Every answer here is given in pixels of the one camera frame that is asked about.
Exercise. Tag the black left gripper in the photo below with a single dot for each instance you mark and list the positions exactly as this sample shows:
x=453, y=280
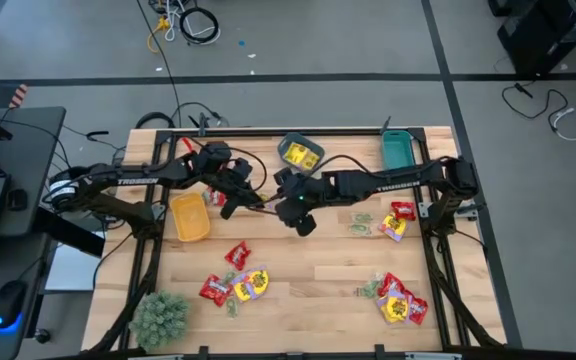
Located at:
x=238, y=172

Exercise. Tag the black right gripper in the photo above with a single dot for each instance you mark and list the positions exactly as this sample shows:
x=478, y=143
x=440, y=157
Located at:
x=300, y=197

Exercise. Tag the clear green gummy packet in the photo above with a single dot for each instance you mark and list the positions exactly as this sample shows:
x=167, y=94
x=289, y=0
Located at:
x=206, y=196
x=264, y=198
x=231, y=307
x=228, y=276
x=369, y=289
x=362, y=218
x=359, y=229

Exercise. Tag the yellow Sour Patch candy packet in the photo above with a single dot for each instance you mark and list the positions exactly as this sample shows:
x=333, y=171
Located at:
x=295, y=153
x=252, y=284
x=311, y=160
x=394, y=307
x=394, y=226

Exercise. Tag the grey-blue plastic bin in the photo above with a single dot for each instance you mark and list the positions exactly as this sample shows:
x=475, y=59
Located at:
x=312, y=146

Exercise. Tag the teal plastic bin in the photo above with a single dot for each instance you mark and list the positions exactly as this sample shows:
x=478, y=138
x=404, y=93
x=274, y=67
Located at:
x=397, y=150

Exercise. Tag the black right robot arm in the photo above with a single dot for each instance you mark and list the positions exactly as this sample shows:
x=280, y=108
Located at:
x=398, y=186

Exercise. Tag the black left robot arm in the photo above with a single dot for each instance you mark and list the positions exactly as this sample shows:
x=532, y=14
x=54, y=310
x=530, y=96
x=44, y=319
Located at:
x=138, y=181

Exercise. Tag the yellow plastic bin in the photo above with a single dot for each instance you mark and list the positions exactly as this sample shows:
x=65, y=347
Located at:
x=190, y=217

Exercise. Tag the green artificial shrub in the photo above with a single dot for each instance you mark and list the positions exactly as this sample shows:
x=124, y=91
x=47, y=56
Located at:
x=159, y=320

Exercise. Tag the white flat board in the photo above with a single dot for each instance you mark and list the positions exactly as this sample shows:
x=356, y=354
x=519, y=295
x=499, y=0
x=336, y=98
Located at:
x=73, y=270

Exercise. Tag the black desk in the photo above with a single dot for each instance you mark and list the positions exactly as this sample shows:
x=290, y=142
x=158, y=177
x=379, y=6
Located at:
x=28, y=150

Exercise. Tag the small black device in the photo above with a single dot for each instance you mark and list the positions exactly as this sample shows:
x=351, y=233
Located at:
x=18, y=200

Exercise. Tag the orange striped marker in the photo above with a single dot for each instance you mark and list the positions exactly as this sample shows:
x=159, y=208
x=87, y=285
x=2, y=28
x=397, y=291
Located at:
x=18, y=96

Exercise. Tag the black computer mouse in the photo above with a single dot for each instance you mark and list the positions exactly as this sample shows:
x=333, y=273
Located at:
x=9, y=302

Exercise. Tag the black computer tower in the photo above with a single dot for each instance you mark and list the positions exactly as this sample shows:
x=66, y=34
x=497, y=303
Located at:
x=543, y=35

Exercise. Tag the black metal table frame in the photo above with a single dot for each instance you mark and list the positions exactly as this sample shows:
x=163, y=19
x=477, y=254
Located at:
x=248, y=132

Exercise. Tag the grey metal bracket plate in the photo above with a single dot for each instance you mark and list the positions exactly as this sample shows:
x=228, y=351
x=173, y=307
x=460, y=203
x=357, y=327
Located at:
x=424, y=210

